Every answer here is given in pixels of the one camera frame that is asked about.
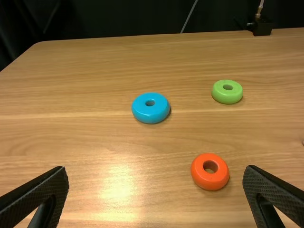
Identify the orange ring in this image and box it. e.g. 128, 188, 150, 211
190, 152, 230, 191

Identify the light blue ring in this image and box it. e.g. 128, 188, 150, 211
131, 92, 171, 124

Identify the grey cable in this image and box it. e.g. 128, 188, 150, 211
180, 0, 199, 34

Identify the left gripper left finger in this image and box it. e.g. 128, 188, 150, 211
0, 166, 70, 228

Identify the light green ring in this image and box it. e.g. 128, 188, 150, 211
211, 79, 244, 105

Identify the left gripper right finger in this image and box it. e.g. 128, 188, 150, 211
242, 164, 304, 228

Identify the black clamp stand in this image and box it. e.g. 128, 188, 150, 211
234, 0, 274, 37

